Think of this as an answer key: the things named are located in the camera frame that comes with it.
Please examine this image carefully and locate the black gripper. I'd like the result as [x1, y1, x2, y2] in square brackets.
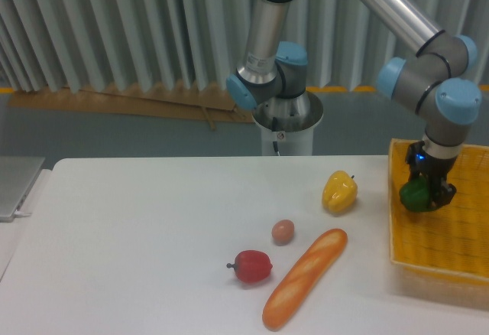
[405, 141, 458, 211]

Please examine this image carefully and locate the brown toy egg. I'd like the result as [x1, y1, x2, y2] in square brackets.
[271, 220, 295, 245]

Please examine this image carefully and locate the silver laptop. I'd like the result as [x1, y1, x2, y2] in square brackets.
[1, 156, 45, 223]

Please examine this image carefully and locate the brown cardboard sheet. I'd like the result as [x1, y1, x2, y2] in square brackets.
[8, 80, 253, 130]

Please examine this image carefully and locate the yellow toy bell pepper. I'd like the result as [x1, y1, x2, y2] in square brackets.
[322, 171, 358, 213]

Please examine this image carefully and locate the yellow woven basket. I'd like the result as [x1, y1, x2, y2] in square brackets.
[388, 139, 488, 285]

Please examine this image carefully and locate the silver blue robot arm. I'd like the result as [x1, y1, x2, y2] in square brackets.
[226, 0, 482, 212]

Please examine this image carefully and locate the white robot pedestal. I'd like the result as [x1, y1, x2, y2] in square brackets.
[252, 91, 323, 156]

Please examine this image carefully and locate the toy baguette bread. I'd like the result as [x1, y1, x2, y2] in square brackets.
[262, 229, 348, 331]

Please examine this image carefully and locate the grey pleated curtain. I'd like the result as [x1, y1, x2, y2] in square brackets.
[1, 0, 488, 91]

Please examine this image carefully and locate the green toy bell pepper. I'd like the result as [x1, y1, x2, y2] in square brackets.
[399, 175, 432, 213]

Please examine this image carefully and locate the red toy bell pepper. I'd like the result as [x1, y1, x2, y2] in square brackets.
[226, 250, 273, 284]

